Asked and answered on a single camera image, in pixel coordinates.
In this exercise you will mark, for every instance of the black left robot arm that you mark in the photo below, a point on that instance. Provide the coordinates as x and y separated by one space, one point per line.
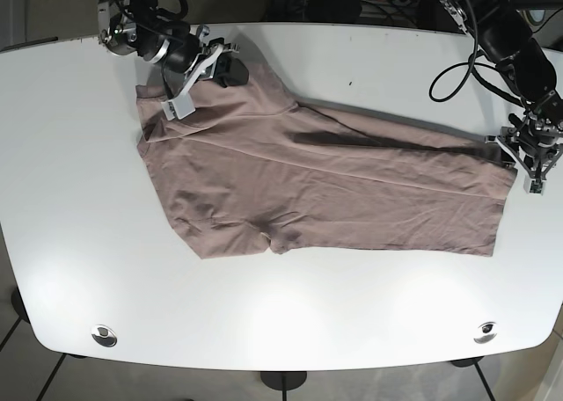
507 60

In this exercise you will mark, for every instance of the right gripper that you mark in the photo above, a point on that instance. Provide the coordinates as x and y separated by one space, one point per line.
179 51

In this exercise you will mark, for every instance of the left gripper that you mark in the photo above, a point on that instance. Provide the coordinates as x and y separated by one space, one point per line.
532 142

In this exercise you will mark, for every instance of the left chrome table grommet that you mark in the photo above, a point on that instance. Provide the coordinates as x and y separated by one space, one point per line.
103 335

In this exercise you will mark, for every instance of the chrome table grommet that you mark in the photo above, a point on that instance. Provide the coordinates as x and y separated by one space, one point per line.
103 335
485 333

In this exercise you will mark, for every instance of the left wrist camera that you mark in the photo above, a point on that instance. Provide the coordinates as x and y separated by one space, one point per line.
533 186

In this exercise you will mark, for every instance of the black table base foot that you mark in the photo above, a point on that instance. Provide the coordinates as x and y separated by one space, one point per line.
283 380

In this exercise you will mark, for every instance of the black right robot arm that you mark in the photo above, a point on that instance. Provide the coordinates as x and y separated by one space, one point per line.
154 15

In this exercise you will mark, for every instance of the right chrome table grommet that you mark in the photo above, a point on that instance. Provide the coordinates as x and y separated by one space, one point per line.
485 333

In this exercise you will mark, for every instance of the mauve brown T-shirt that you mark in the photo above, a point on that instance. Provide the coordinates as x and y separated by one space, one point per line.
252 170

